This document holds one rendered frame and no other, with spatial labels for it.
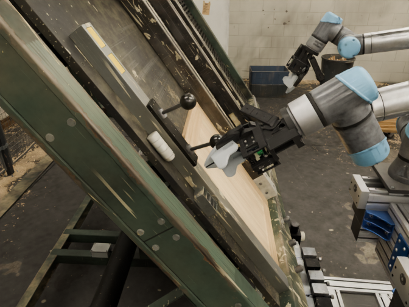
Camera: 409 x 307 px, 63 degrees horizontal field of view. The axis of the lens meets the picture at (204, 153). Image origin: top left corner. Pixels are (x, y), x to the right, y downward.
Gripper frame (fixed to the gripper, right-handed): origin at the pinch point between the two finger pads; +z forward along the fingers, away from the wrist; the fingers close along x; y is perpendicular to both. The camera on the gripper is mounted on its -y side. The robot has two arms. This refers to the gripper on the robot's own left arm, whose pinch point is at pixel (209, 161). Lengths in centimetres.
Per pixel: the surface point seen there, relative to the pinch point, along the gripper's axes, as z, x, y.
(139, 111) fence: 10.0, -11.2, -15.2
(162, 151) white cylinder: 10.5, -2.5, -8.2
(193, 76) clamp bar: 5, 15, -57
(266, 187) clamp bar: 7, 69, -36
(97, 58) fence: 9.9, -25.3, -20.7
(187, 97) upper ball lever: -2.8, -10.1, -10.5
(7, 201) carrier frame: 121, 18, -62
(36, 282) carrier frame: 156, 65, -47
